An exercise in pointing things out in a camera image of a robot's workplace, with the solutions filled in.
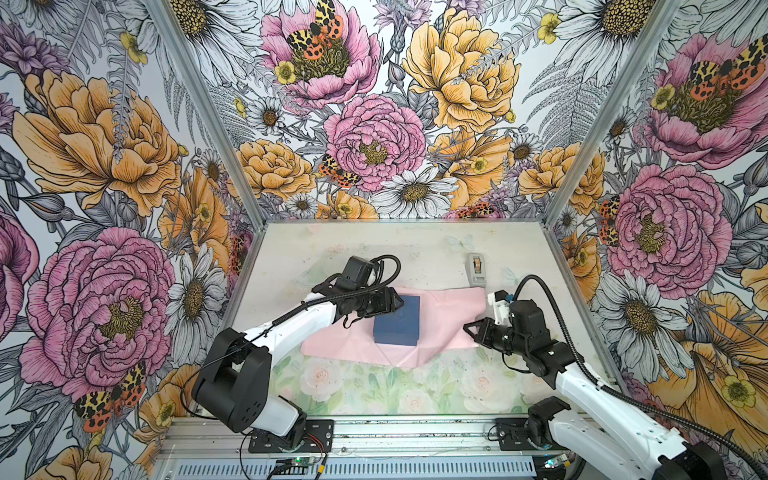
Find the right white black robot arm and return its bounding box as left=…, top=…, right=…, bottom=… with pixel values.
left=464, top=291, right=727, bottom=479

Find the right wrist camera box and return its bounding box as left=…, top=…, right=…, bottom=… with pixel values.
left=488, top=290, right=511, bottom=327

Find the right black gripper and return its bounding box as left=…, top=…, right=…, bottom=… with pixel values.
left=461, top=317, right=529, bottom=357

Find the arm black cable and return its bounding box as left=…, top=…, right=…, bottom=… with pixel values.
left=510, top=274, right=768, bottom=480
left=180, top=253, right=405, bottom=422

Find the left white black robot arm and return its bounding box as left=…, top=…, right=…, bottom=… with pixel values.
left=192, top=254, right=404, bottom=451

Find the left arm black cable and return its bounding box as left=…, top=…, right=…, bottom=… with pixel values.
left=180, top=253, right=405, bottom=422

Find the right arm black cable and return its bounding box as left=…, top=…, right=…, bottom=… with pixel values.
left=510, top=274, right=768, bottom=480

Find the dark blue gift box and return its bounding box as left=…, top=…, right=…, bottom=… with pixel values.
left=373, top=296, right=421, bottom=346

